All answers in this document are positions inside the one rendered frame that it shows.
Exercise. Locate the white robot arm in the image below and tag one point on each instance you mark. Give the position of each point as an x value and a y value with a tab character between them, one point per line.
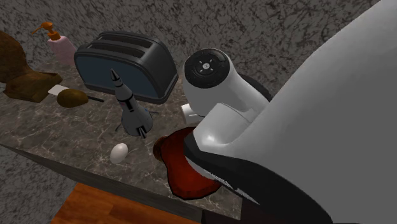
325	118

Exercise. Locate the dark red lumpy object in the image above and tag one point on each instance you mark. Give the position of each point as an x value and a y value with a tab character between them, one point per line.
183	173

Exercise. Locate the grey rocket model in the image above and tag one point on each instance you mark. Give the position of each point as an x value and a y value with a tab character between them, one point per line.
135	116

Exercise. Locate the black two-slot toaster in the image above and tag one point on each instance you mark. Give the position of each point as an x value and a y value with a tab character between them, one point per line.
130	66

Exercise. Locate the white egg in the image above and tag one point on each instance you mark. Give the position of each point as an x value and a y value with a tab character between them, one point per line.
118	153

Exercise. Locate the brown potato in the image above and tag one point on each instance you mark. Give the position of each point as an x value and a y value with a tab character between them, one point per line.
72	98

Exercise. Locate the pink soap dispenser orange pump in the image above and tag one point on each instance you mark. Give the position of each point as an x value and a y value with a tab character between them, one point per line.
63	49

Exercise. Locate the brown carved figure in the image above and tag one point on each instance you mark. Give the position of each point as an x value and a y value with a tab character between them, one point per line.
21	83

